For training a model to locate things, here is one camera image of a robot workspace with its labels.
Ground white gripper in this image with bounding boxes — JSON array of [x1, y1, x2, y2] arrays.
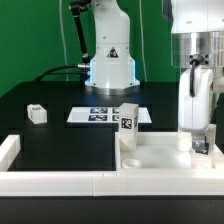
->
[[178, 66, 224, 153]]

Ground white square tabletop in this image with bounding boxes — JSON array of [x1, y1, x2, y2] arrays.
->
[[115, 132, 224, 170]]

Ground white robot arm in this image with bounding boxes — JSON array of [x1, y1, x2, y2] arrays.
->
[[85, 0, 224, 153]]

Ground white U-shaped fence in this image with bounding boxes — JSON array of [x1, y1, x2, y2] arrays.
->
[[0, 135, 224, 196]]

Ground white marker base sheet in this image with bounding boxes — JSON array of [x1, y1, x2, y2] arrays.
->
[[66, 106, 153, 124]]

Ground black cable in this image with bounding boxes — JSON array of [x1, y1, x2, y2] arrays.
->
[[34, 64, 91, 82]]

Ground white camera cable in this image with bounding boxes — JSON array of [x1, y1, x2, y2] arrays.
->
[[138, 0, 148, 83]]

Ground white hanging cable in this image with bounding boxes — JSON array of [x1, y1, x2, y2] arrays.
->
[[59, 0, 70, 82]]

